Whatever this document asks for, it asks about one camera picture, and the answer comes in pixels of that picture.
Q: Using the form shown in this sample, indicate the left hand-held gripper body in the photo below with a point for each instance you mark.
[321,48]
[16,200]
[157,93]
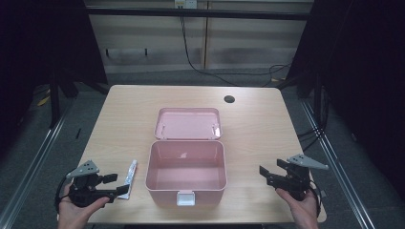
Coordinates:
[83,186]

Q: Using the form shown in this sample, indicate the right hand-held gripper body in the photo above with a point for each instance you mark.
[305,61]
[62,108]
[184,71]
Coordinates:
[296,179]

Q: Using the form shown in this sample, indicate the white packet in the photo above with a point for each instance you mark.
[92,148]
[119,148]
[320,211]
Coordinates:
[131,173]

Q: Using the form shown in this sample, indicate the pink plastic storage box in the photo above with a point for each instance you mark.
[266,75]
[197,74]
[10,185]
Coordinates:
[186,178]

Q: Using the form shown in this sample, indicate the person's left hand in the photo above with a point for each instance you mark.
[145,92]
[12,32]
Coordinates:
[74,214]

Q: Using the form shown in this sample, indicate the person's right hand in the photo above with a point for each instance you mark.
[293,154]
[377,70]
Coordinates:
[301,210]

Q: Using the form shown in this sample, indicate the small black floor piece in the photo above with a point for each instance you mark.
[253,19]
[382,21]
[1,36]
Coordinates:
[78,133]

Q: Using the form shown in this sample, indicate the black metal stand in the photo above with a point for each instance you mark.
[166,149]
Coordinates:
[54,101]

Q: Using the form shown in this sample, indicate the yellow floor tape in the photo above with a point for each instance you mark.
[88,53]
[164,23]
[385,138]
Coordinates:
[43,101]

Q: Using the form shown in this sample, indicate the black curtain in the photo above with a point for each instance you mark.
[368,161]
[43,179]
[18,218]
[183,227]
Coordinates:
[366,63]
[38,44]

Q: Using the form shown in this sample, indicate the aluminium floor rail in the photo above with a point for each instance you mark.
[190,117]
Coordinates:
[335,162]
[34,169]

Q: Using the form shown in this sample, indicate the black horizontal frame bar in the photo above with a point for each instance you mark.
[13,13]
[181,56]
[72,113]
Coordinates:
[197,13]

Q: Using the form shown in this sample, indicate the white wall socket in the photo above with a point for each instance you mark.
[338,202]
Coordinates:
[186,3]

